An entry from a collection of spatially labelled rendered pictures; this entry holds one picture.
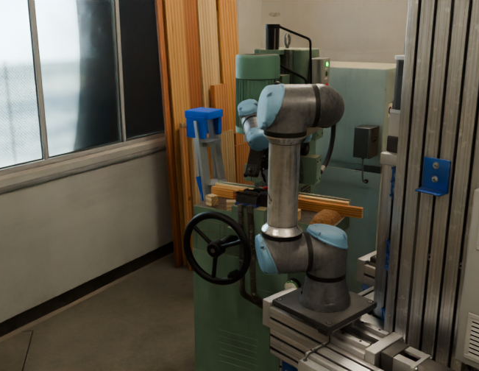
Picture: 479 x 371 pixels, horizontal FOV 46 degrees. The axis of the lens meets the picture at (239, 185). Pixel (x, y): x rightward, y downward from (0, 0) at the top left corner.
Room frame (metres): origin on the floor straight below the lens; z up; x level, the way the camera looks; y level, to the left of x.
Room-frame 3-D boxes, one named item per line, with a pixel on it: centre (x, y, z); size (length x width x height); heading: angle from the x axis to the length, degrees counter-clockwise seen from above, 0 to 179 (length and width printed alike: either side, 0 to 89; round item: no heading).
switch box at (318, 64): (2.51, -0.35, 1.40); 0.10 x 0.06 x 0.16; 152
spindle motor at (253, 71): (2.29, -0.07, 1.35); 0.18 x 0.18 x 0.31
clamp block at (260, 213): (2.08, -0.06, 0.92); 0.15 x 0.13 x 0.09; 62
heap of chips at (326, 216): (2.06, -0.33, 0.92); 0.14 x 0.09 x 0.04; 152
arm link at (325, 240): (1.55, -0.25, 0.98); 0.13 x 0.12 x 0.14; 101
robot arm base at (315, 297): (1.55, -0.26, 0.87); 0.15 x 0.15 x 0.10
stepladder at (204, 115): (3.19, 0.15, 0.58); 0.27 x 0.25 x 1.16; 59
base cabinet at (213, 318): (2.40, -0.13, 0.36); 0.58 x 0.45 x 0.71; 152
